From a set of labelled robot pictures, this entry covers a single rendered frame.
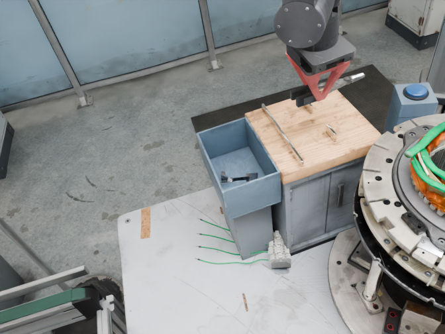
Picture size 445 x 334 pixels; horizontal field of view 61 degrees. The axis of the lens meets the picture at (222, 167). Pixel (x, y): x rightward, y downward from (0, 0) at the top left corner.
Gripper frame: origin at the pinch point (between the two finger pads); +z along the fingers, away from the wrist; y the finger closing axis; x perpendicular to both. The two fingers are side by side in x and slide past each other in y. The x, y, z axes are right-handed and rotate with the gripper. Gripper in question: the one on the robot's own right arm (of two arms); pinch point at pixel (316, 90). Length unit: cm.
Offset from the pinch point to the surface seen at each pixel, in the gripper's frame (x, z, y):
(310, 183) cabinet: -3.3, 17.8, 4.2
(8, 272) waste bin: -114, 98, -64
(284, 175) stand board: -8.5, 11.5, 4.9
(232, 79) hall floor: 29, 128, -174
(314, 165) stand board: -2.9, 11.8, 4.9
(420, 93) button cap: 26.1, 15.8, -4.7
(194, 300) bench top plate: -33, 39, 7
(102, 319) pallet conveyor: -56, 47, -1
